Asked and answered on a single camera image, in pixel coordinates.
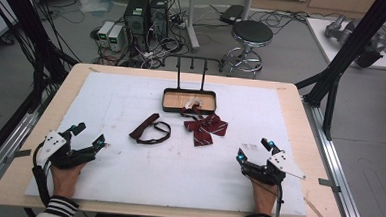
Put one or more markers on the thin wooden stick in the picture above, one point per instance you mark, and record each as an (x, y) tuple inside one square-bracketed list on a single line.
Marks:
[(316, 210)]

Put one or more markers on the clear plastic bag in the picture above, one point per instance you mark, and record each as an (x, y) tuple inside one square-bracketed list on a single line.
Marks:
[(93, 1)]

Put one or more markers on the person's right hand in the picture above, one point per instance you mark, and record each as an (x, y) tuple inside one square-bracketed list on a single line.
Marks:
[(263, 197)]

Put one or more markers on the white platform board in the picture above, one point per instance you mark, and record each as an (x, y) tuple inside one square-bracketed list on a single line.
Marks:
[(321, 38)]

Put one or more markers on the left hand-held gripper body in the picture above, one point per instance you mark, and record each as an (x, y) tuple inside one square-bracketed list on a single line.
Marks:
[(61, 156)]

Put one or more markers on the white table leg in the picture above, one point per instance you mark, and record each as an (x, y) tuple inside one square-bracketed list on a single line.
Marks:
[(192, 25)]

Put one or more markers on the person's left hand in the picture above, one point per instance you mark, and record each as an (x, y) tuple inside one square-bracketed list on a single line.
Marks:
[(64, 182)]

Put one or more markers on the white foam board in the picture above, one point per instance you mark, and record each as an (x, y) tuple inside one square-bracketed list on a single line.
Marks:
[(164, 173)]

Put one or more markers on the black computer tower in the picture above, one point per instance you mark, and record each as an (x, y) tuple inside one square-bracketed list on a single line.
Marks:
[(137, 17), (159, 13)]

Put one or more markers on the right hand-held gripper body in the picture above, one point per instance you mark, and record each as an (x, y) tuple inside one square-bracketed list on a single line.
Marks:
[(266, 172)]

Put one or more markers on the grey power supply unit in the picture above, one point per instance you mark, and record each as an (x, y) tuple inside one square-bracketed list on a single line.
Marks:
[(105, 32), (116, 37)]

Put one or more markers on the black round stool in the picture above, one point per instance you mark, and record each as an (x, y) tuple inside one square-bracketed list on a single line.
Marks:
[(251, 33)]

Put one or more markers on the black metal frame post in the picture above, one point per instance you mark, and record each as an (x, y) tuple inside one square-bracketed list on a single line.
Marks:
[(347, 56), (21, 29)]

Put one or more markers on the black hanger rack with wooden tray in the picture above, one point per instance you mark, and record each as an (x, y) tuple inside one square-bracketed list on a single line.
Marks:
[(178, 101)]

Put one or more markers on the black flat box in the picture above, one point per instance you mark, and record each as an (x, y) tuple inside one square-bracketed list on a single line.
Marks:
[(232, 13)]

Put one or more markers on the dark red striped bow tie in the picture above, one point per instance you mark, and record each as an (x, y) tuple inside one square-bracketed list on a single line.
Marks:
[(206, 127)]

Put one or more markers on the grey metal bracket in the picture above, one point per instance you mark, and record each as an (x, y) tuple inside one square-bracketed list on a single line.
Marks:
[(328, 184), (18, 154)]

